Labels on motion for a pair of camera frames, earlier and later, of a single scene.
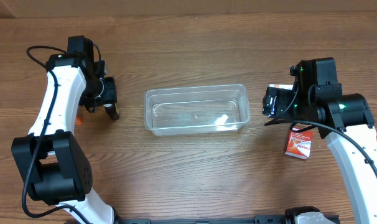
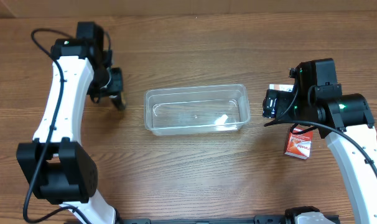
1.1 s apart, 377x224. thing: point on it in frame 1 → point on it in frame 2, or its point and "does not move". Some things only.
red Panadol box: (298, 144) does not move
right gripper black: (281, 96) does not move
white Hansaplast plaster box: (287, 86) does not move
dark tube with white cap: (111, 110) → (117, 101)
